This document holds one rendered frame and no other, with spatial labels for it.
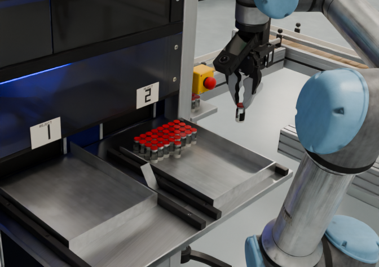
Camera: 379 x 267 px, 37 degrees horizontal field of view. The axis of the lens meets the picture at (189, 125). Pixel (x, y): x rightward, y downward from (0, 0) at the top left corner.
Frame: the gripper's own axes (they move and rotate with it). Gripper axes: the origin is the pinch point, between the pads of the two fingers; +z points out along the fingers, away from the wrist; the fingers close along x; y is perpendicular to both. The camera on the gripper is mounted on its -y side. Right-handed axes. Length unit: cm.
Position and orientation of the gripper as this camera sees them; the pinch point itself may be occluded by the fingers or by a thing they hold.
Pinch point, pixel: (239, 103)
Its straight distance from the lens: 133.9
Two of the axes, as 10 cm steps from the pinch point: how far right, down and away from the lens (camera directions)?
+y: 6.6, -3.9, 6.5
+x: -7.5, -3.6, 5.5
